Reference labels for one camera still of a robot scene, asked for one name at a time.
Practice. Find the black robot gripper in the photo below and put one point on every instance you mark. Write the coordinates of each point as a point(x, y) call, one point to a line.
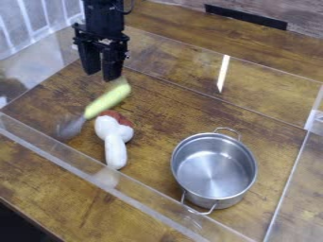
point(99, 35)

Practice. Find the green handled metal spoon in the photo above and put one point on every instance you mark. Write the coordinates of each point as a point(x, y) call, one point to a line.
point(70, 125)

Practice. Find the white red plush mushroom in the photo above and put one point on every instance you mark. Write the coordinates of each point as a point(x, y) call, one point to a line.
point(115, 129)

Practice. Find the stainless steel pot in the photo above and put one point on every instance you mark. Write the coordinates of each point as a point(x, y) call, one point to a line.
point(215, 169)

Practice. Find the clear acrylic front barrier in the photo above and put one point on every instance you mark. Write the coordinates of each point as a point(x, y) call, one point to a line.
point(202, 228)

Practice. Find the black wall strip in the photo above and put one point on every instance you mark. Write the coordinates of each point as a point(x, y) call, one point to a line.
point(247, 17)

